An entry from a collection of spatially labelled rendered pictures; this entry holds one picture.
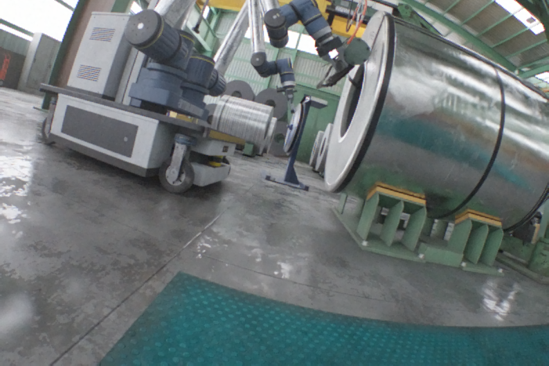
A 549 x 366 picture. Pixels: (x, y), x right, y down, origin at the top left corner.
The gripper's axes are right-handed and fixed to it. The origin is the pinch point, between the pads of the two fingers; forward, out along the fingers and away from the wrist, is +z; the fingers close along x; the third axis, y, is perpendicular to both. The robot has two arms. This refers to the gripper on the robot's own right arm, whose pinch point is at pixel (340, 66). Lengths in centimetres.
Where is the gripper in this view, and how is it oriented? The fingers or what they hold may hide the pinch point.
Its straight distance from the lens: 141.2
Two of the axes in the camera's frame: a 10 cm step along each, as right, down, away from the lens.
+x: 8.2, -4.1, -4.0
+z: 5.2, 8.2, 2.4
